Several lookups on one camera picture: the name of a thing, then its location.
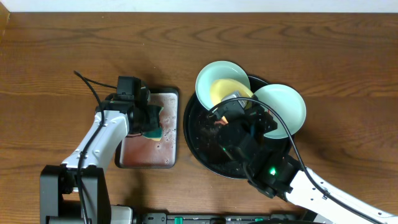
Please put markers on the rectangular black sponge tray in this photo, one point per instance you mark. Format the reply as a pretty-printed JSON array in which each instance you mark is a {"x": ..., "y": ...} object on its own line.
[{"x": 140, "y": 152}]

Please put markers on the round black tray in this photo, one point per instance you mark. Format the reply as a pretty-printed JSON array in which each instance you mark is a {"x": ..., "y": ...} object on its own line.
[{"x": 200, "y": 129}]

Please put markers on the small mint green plate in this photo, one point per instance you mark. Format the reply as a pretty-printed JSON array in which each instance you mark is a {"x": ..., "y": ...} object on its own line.
[{"x": 213, "y": 72}]

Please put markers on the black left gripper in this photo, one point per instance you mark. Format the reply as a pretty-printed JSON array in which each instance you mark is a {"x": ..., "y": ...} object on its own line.
[{"x": 152, "y": 118}]

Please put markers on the large mint green plate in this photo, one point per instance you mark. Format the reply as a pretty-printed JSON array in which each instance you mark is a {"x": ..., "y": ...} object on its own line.
[{"x": 286, "y": 102}]

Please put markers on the yellow plate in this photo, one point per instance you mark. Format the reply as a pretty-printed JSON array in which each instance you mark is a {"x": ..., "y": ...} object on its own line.
[{"x": 225, "y": 87}]

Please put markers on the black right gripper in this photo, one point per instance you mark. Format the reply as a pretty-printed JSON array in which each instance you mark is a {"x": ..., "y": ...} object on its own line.
[{"x": 262, "y": 116}]

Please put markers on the green and yellow sponge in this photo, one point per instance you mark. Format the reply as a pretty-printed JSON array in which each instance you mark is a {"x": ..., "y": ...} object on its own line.
[{"x": 154, "y": 133}]

